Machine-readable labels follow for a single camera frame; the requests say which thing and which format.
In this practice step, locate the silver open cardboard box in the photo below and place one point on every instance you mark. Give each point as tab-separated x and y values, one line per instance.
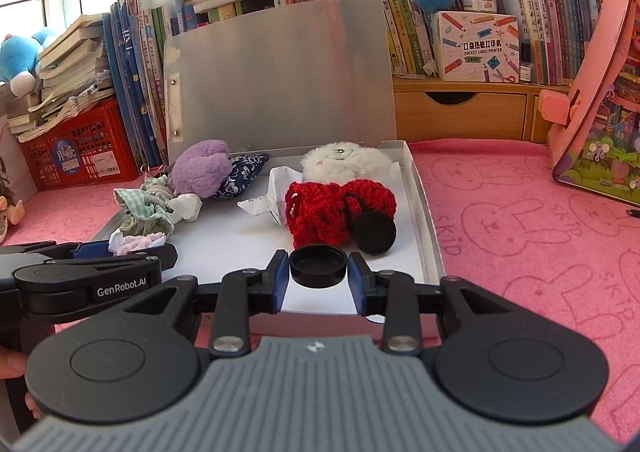
285	80

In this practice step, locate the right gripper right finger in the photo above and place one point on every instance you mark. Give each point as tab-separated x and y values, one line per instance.
391	294

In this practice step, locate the purple fluffy plush toy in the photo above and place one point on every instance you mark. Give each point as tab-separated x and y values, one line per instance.
201	168

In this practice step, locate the black round lid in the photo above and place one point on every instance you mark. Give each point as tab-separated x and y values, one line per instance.
374	233

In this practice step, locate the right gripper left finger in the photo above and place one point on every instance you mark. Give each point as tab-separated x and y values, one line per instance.
241	294

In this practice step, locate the red plastic basket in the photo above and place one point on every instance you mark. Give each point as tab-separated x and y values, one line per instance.
91	148

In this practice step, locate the wooden drawer organizer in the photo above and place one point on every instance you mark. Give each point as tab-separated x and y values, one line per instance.
432	109

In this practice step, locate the brown haired baby doll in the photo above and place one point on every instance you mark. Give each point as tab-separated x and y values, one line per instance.
12	210

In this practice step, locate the red crocheted knit item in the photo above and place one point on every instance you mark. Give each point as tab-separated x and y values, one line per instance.
325	213

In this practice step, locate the white paper origami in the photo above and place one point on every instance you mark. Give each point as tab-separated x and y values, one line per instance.
273	202

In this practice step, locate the blue plush toy left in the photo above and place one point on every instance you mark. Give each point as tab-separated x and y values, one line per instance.
20	62

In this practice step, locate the stack of books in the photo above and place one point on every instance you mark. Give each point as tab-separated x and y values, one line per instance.
74	76

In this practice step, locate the blue thin books row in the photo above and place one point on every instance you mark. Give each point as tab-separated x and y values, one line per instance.
135	33

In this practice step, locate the white fluffy plush toy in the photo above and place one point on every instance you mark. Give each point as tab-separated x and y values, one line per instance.
341	162

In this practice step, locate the white label printer box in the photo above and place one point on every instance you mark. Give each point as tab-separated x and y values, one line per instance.
476	47

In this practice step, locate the pink triangular toy house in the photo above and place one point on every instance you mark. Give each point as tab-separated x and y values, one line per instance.
594	135

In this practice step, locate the blue floral fabric pouch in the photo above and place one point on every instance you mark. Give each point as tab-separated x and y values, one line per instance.
245	169

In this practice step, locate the green checked fabric doll dress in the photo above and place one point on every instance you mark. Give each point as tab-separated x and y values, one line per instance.
155	207

